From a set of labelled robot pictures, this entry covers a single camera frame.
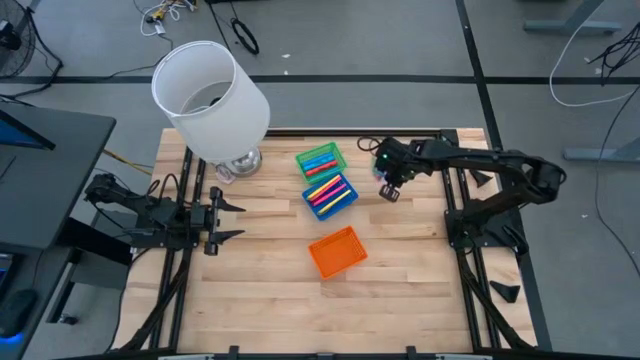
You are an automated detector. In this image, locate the white cable bundle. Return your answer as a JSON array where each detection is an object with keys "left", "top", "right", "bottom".
[{"left": 138, "top": 0, "right": 197, "bottom": 38}]

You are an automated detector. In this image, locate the computer monitor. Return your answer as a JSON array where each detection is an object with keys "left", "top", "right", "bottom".
[{"left": 0, "top": 109, "right": 57, "bottom": 152}]

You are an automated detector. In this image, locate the long black cable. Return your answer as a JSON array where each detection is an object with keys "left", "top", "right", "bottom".
[{"left": 594, "top": 84, "right": 640, "bottom": 277}]

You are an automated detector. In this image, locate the black desk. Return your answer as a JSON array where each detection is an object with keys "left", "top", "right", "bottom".
[{"left": 0, "top": 102, "right": 117, "bottom": 360}]

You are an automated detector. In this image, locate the orange plastic basket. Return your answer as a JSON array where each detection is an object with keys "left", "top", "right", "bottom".
[{"left": 307, "top": 225, "right": 369, "bottom": 281}]

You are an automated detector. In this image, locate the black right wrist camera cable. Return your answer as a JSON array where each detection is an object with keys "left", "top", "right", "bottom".
[{"left": 356, "top": 135, "right": 384, "bottom": 153}]

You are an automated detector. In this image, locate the black triangular bracket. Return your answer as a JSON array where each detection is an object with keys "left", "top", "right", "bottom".
[
  {"left": 488, "top": 279, "right": 522, "bottom": 305},
  {"left": 468, "top": 168, "right": 494, "bottom": 190}
]

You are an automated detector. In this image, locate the orange highlighter marker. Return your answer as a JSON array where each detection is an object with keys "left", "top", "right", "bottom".
[{"left": 309, "top": 177, "right": 345, "bottom": 203}]

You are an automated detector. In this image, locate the red highlighter marker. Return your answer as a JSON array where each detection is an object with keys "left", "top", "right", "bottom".
[{"left": 305, "top": 160, "right": 340, "bottom": 177}]

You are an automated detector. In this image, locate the yellow cable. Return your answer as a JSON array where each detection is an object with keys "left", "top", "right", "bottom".
[{"left": 102, "top": 148, "right": 154, "bottom": 177}]

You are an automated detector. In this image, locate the green plastic basket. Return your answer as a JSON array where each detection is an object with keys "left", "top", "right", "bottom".
[{"left": 294, "top": 141, "right": 349, "bottom": 186}]

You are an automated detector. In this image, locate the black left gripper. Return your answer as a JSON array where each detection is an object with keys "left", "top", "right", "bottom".
[{"left": 202, "top": 186, "right": 247, "bottom": 257}]

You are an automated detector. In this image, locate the grey desk foot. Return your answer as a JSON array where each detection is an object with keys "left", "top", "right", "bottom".
[
  {"left": 563, "top": 137, "right": 640, "bottom": 163},
  {"left": 523, "top": 0, "right": 623, "bottom": 36}
]

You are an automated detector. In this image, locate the long white cable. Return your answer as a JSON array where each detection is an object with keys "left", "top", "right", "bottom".
[{"left": 548, "top": 0, "right": 639, "bottom": 108}]

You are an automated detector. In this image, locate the yellow highlighter marker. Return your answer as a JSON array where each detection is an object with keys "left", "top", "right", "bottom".
[
  {"left": 316, "top": 189, "right": 353, "bottom": 216},
  {"left": 306, "top": 174, "right": 343, "bottom": 199}
]

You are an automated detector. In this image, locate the crumpled clear plastic wrapper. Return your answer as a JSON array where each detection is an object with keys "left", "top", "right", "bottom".
[{"left": 214, "top": 163, "right": 237, "bottom": 186}]

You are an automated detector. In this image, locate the white shade silver table lamp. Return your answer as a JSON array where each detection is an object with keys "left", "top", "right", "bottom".
[{"left": 151, "top": 40, "right": 271, "bottom": 179}]

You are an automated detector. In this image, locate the black floor fan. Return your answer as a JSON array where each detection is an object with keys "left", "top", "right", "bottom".
[{"left": 0, "top": 0, "right": 37, "bottom": 80}]

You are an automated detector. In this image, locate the pink highlighter marker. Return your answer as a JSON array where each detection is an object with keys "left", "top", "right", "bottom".
[{"left": 311, "top": 183, "right": 348, "bottom": 207}]

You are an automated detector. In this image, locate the black aluminium table frame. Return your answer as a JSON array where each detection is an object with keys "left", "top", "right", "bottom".
[{"left": 110, "top": 127, "right": 554, "bottom": 360}]

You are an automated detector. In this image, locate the black coiled cable loop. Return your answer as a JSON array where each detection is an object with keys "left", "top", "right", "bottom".
[{"left": 229, "top": 17, "right": 261, "bottom": 56}]

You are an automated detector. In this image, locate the blue plastic basket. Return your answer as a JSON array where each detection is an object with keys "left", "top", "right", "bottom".
[{"left": 301, "top": 171, "right": 360, "bottom": 223}]

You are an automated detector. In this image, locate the black cable bundle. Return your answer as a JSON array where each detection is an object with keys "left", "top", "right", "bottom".
[{"left": 587, "top": 22, "right": 640, "bottom": 87}]

